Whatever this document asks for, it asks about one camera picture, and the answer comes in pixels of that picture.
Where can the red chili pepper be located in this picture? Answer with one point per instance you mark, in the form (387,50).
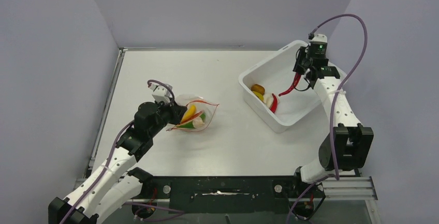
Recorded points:
(293,85)
(274,104)

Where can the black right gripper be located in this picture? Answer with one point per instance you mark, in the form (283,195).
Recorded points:
(303,51)

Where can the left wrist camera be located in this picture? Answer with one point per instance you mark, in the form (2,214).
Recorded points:
(161,92)

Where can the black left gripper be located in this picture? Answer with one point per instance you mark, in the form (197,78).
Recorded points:
(176,110)

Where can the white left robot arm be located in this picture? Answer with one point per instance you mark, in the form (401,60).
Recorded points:
(117,180)

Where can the clear zip top bag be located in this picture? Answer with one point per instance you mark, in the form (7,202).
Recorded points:
(208,107)

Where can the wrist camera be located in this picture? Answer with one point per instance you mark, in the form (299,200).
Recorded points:
(161,92)
(317,38)

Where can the beige ginger piece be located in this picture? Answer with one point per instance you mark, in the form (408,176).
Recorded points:
(198,123)

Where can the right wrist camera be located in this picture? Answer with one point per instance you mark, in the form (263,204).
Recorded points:
(317,38)

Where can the white garlic bulb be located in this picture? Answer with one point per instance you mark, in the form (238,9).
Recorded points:
(268,100)

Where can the yellow star fruit slice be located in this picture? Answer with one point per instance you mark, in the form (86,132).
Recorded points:
(258,95)

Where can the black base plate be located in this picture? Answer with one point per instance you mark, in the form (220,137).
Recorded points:
(232,194)

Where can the watermelon slice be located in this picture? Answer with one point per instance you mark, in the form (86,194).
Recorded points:
(188,124)

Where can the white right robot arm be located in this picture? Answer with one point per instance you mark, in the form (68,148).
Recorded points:
(348,143)

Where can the yellow banana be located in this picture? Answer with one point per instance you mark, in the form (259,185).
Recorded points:
(191,111)

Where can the white plastic tub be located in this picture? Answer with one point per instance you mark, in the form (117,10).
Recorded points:
(275,74)

